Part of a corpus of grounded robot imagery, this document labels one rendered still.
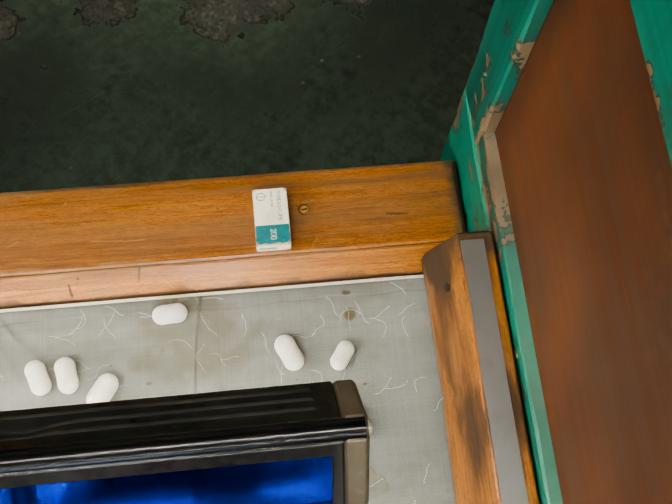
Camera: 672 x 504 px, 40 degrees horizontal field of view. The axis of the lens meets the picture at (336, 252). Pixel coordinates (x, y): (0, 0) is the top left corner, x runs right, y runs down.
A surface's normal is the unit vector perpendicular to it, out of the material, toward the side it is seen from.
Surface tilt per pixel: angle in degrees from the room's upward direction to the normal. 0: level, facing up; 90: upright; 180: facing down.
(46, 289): 45
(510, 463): 0
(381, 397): 0
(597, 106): 90
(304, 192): 0
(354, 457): 58
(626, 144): 90
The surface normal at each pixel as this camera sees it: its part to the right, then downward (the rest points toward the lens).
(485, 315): 0.05, -0.35
